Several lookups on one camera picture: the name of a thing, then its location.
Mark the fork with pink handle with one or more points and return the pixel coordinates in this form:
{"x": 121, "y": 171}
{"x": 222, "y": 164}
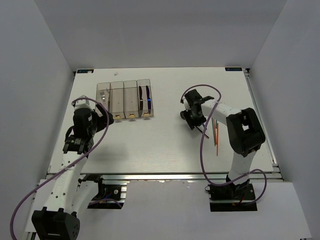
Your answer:
{"x": 103, "y": 99}

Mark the blue label sticker left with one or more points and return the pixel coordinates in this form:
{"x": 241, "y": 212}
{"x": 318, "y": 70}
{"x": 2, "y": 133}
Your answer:
{"x": 85, "y": 71}

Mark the iridescent blue knife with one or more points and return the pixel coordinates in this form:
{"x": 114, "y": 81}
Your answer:
{"x": 149, "y": 102}

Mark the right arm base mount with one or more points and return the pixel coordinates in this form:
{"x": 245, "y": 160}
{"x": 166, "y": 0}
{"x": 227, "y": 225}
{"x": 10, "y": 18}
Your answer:
{"x": 225, "y": 199}

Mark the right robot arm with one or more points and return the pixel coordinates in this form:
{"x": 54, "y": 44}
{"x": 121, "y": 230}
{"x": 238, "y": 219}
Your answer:
{"x": 244, "y": 131}

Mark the blue label sticker right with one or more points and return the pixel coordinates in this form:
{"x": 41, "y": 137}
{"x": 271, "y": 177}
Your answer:
{"x": 233, "y": 69}

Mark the smoky clear container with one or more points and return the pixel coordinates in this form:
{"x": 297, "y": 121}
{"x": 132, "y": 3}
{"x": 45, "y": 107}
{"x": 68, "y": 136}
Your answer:
{"x": 131, "y": 106}
{"x": 117, "y": 100}
{"x": 143, "y": 83}
{"x": 101, "y": 86}

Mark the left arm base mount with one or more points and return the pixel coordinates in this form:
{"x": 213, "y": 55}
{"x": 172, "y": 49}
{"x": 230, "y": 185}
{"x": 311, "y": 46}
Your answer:
{"x": 110, "y": 194}

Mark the orange chopstick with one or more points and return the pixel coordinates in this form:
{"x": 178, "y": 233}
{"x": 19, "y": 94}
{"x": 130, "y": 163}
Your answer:
{"x": 217, "y": 146}
{"x": 215, "y": 136}

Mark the black spoon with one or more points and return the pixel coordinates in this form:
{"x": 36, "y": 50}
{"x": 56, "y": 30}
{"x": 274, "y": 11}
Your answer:
{"x": 193, "y": 121}

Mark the blue label sticker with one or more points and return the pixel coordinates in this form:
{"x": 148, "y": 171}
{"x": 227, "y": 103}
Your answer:
{"x": 85, "y": 71}
{"x": 233, "y": 69}

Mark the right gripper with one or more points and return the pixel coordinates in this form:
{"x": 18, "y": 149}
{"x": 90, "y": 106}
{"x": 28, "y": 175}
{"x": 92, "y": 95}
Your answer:
{"x": 191, "y": 123}

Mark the white front panel board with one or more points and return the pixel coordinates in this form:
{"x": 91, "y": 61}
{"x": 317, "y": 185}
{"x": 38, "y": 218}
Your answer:
{"x": 180, "y": 210}

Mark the black knife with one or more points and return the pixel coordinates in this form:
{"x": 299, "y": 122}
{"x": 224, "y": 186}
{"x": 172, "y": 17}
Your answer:
{"x": 141, "y": 101}

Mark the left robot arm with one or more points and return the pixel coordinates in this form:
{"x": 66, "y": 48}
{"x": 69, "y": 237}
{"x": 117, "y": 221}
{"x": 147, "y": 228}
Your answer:
{"x": 59, "y": 217}

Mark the aluminium table edge rail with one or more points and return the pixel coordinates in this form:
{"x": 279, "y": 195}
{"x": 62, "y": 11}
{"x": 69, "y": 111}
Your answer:
{"x": 163, "y": 177}

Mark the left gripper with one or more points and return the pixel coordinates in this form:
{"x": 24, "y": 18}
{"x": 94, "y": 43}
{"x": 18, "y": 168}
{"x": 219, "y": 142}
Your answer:
{"x": 101, "y": 120}

